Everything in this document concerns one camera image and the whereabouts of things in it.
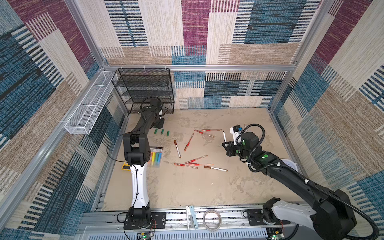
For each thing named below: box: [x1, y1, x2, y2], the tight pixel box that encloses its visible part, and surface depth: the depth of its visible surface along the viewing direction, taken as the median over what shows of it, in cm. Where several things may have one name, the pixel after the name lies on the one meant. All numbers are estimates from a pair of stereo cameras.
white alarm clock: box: [281, 158, 298, 172], surface depth 91 cm
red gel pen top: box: [201, 129, 223, 132], surface depth 110 cm
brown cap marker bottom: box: [204, 165, 228, 172], surface depth 91 cm
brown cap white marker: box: [173, 139, 182, 159], surface depth 101 cm
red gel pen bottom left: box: [174, 163, 199, 169], surface depth 93 cm
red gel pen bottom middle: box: [188, 163, 214, 166], surface depth 94 cm
